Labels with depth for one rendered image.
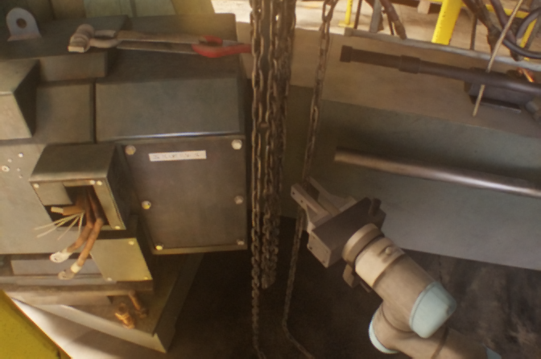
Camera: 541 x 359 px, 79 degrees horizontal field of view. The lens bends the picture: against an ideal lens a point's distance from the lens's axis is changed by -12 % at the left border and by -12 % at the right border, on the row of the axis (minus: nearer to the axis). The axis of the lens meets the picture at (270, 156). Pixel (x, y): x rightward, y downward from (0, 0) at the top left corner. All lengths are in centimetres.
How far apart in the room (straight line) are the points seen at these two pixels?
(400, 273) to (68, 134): 56
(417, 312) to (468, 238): 92
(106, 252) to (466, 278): 122
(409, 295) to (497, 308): 97
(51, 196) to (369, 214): 52
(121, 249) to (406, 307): 51
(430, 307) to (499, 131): 68
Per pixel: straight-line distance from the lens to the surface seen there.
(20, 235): 91
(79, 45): 67
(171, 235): 80
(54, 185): 62
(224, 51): 66
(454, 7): 255
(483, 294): 151
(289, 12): 52
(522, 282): 163
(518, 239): 152
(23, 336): 41
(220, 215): 74
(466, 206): 133
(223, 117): 61
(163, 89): 63
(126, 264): 79
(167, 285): 100
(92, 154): 62
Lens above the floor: 115
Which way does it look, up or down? 42 degrees down
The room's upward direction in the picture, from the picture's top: 3 degrees clockwise
